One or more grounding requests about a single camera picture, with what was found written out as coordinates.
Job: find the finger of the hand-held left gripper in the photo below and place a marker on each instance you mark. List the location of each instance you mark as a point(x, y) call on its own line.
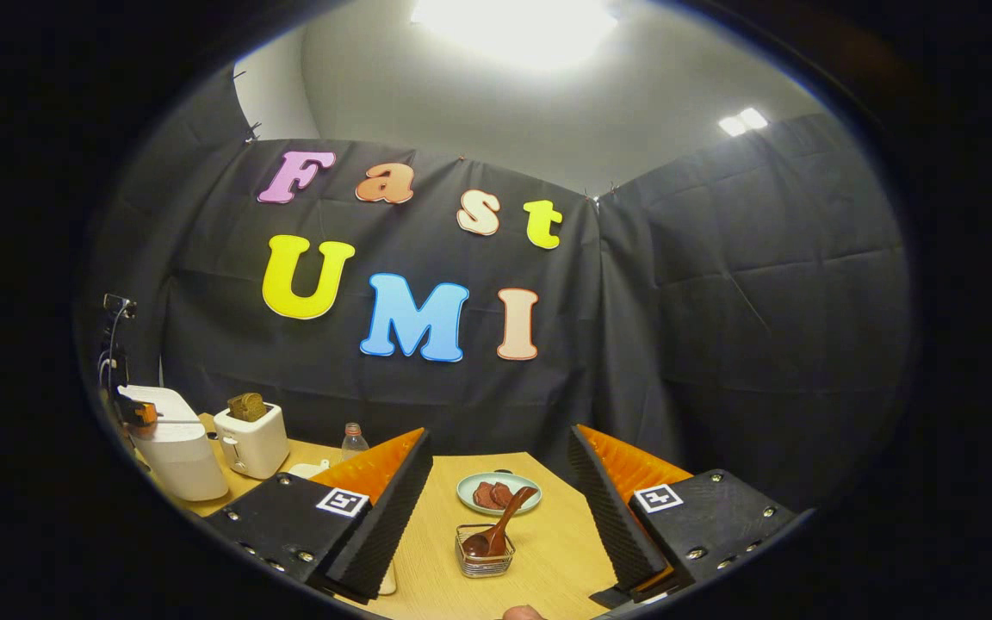
point(141, 413)

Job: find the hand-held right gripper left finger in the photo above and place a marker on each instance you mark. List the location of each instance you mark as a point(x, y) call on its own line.
point(388, 517)

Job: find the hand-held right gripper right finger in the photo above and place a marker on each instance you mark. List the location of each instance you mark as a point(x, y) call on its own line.
point(612, 517)

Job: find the white rice cooker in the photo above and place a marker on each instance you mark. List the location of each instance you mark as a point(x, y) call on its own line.
point(182, 461)

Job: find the brown wooden spoon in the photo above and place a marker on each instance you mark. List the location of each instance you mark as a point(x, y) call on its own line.
point(496, 534)

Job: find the clear plastic bottle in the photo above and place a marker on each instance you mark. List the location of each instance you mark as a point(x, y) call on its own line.
point(355, 443)

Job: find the pale green plate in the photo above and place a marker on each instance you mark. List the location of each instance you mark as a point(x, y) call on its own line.
point(470, 492)

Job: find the white divided grain dish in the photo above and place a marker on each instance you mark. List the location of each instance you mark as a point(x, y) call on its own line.
point(306, 469)

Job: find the red meat slice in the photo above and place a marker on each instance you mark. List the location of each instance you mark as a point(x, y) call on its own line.
point(485, 496)
point(505, 492)

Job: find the brown bread slice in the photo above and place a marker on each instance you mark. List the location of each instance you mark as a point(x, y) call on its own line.
point(246, 406)

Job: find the white toaster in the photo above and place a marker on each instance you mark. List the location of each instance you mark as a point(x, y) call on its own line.
point(257, 443)

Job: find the small ceiling light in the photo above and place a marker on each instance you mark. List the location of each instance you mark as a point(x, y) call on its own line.
point(743, 120)

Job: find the large ceiling light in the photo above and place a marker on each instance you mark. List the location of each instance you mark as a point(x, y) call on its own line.
point(517, 26)

